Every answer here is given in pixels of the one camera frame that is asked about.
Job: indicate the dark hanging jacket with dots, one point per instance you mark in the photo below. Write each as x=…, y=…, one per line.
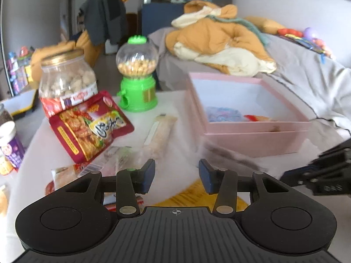
x=101, y=16

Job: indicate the pink box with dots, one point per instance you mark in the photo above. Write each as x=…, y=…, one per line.
x=246, y=139

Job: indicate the red and white small packet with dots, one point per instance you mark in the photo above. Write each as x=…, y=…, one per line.
x=259, y=118

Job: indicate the orange and cream quilt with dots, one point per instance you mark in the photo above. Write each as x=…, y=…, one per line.
x=219, y=38

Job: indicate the yellow armchair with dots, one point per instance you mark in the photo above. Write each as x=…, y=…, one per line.
x=85, y=43

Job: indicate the yellow-edged white board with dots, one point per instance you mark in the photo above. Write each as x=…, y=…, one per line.
x=19, y=102

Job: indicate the purple paper cup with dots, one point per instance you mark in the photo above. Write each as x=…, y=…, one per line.
x=12, y=148

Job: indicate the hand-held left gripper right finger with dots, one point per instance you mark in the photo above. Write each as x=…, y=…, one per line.
x=206, y=176

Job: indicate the gold-lidded snack jar red label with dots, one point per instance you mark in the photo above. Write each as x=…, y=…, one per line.
x=68, y=79

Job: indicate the long beige snack bar packet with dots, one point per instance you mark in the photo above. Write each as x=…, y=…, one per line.
x=161, y=134

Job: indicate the yellow snack packet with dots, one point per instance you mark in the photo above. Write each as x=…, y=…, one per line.
x=186, y=194

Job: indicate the green candy dispenser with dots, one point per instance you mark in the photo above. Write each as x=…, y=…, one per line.
x=137, y=93

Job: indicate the blue snack packet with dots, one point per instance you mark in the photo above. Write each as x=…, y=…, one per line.
x=223, y=114

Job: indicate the clear snack packet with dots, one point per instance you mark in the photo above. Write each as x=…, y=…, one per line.
x=120, y=156

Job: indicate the white and red snack packet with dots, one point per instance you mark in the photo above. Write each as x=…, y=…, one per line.
x=65, y=175

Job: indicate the dark blue cabinet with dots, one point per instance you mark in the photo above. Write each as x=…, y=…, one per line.
x=159, y=16

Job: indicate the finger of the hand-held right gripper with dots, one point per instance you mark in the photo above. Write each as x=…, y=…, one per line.
x=297, y=176

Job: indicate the grey covered sofa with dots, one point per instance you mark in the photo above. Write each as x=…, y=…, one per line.
x=301, y=74

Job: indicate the group of colourful bottles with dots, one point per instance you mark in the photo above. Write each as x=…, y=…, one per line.
x=19, y=71

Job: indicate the grey snack packet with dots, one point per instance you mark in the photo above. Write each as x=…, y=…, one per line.
x=233, y=156

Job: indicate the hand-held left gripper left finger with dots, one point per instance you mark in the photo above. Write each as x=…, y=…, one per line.
x=148, y=175

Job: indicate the pile of colourful toys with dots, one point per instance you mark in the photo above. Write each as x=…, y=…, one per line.
x=309, y=39

